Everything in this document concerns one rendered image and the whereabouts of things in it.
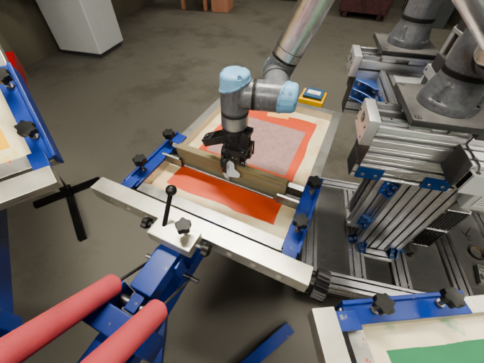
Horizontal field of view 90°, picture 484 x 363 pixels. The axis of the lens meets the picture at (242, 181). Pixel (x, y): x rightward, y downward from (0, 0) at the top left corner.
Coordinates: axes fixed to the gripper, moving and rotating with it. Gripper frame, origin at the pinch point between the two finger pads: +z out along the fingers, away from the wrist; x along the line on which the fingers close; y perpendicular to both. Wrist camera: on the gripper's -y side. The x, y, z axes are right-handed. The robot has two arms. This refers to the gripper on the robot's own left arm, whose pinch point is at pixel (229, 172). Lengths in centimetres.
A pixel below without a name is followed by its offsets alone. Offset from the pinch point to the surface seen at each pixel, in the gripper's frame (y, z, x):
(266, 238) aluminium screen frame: 20.5, 1.9, -17.2
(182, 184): -14.8, 5.4, -8.2
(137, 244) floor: -72, 101, -7
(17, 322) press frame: -25, 6, -61
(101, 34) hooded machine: -346, 71, 239
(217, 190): -2.1, 5.4, -5.0
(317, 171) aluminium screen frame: 27.7, 1.9, 16.0
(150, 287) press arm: 1.8, -3.2, -42.6
